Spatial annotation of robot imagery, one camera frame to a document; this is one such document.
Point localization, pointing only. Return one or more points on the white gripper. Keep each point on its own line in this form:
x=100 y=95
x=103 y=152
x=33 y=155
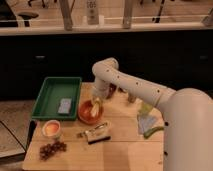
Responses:
x=101 y=93

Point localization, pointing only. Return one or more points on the yellow banana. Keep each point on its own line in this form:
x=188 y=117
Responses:
x=96 y=107

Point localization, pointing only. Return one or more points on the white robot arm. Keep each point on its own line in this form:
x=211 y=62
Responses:
x=187 y=114

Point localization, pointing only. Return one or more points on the red bowl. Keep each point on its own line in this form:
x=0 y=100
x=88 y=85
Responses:
x=84 y=113

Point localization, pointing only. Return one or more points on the small white bowl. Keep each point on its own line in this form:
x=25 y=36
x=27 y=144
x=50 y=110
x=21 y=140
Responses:
x=51 y=129

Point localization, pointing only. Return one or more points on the dark red apple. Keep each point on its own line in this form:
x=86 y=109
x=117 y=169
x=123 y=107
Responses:
x=112 y=89

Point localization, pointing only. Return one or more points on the small brown cup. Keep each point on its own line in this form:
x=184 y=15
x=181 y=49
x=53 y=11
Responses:
x=131 y=98

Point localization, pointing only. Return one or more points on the grey sponge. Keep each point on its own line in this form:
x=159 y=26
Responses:
x=64 y=105

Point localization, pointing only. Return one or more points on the green plastic tray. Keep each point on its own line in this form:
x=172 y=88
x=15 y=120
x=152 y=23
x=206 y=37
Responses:
x=52 y=92

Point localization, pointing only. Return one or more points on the yellow-green pear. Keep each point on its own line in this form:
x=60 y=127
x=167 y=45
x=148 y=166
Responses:
x=145 y=108

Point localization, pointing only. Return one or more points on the light blue cloth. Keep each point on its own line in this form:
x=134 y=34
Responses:
x=145 y=123

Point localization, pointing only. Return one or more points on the green cucumber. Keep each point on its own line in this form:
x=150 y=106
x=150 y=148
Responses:
x=151 y=131

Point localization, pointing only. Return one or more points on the bunch of dark grapes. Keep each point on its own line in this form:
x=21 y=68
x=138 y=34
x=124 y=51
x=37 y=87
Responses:
x=48 y=150

